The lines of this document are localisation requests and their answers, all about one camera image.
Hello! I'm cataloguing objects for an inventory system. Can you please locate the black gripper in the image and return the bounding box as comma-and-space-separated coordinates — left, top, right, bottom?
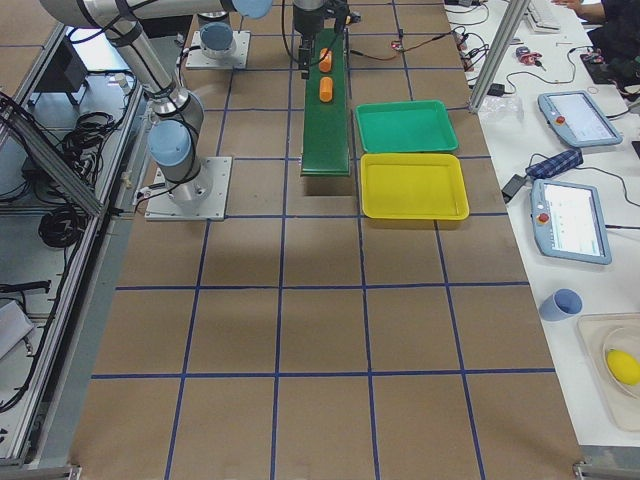
293, 4, 323, 80

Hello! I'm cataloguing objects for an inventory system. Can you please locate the orange cylinder marked 4680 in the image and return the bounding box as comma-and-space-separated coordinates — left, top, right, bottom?
318, 48, 333, 73

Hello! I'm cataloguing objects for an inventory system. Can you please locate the plain orange cylinder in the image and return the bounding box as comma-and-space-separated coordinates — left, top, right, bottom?
318, 76, 334, 103

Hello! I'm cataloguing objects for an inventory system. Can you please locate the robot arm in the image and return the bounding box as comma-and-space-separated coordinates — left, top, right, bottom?
41, 0, 272, 221
188, 0, 361, 80

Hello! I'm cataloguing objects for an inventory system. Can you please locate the green conveyor belt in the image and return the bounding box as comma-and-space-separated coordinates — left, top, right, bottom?
301, 28, 350, 177

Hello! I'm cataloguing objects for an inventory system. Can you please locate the green plastic tray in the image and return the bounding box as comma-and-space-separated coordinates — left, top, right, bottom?
355, 100, 459, 153

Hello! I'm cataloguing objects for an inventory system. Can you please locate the yellow plastic tray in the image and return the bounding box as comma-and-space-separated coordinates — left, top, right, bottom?
360, 153, 470, 221

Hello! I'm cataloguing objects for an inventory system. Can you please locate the far teach pendant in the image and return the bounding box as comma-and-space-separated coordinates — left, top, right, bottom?
537, 90, 622, 148

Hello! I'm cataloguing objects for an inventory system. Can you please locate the teach pendant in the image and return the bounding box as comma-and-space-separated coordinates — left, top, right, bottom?
537, 90, 622, 148
530, 179, 612, 265

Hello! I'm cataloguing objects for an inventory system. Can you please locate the blue plaid pouch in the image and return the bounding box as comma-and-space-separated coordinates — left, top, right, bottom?
525, 149, 583, 180

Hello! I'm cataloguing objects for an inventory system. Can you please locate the near teach pendant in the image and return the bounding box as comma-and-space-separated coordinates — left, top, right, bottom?
530, 179, 612, 265

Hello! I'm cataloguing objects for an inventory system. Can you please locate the blue plastic cup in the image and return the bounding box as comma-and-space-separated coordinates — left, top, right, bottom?
539, 288, 583, 322

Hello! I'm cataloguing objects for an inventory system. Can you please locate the clear plastic bin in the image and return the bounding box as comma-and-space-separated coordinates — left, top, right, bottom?
576, 313, 639, 432

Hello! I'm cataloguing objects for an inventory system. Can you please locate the yellow lemon toy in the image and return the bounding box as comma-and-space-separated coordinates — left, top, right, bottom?
606, 349, 639, 385

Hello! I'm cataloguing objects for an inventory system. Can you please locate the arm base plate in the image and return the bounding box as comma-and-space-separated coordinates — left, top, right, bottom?
144, 157, 233, 221
185, 31, 251, 70

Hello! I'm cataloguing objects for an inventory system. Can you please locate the red black power cable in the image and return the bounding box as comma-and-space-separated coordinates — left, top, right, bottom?
349, 27, 466, 62

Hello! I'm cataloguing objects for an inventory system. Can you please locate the aluminium frame post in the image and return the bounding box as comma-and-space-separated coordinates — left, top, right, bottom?
468, 0, 529, 113

